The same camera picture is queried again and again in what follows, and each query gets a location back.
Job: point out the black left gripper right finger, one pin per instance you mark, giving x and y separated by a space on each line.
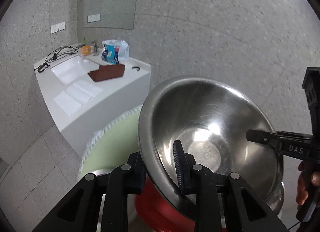
222 201

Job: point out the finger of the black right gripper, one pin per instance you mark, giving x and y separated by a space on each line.
263 137

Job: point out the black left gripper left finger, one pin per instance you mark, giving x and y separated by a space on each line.
98 202

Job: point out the large steel bowl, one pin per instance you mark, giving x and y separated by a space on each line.
210 119

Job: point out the person's right hand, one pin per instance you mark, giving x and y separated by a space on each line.
303 182

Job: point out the red plastic basin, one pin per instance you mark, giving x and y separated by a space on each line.
158 214

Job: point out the green round tablecloth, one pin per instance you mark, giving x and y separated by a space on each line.
111 146

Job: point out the white folded towel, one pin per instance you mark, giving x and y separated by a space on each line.
76 95

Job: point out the white sink counter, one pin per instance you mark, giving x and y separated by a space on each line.
119 95

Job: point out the brown folded cloth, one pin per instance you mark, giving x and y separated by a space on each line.
106 72

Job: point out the chrome faucet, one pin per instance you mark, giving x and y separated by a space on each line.
94 47

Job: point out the orange soap bottle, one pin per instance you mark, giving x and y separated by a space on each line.
86 48

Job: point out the blue white plastic bag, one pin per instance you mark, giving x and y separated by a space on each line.
115 51

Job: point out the white wall socket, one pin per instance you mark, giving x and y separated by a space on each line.
57 27

